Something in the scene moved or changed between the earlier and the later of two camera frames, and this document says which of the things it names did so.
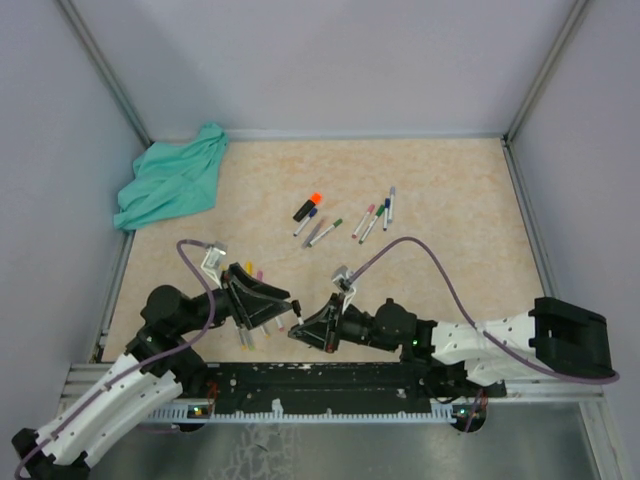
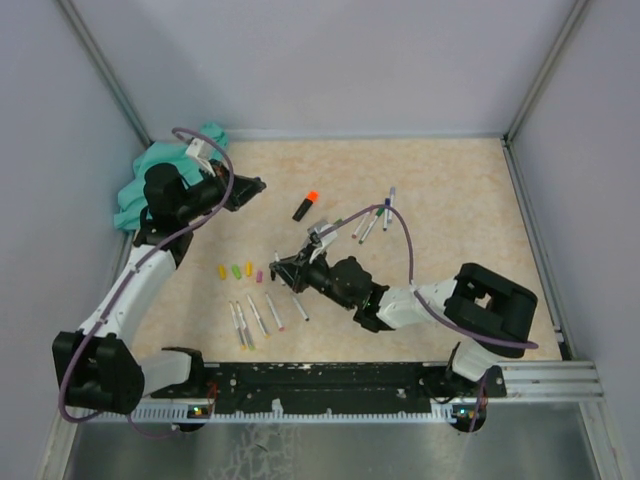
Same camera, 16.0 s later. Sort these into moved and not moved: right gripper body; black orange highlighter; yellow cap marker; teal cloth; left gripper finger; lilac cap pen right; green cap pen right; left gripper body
Moved: left gripper finger; right gripper body; left gripper body
Not moved: teal cloth; black orange highlighter; yellow cap marker; lilac cap pen right; green cap pen right
